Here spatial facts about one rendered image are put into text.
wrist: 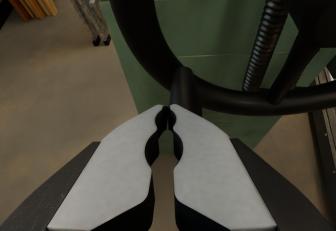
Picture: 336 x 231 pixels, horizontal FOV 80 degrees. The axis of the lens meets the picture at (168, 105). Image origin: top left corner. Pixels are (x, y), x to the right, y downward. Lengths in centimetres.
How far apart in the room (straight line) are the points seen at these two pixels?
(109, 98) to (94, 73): 22
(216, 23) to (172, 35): 8
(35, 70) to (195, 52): 120
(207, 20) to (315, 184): 84
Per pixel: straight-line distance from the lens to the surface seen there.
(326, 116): 101
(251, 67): 29
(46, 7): 186
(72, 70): 136
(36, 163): 112
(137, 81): 48
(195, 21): 37
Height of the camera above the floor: 88
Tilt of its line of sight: 58 degrees down
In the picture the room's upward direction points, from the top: 5 degrees counter-clockwise
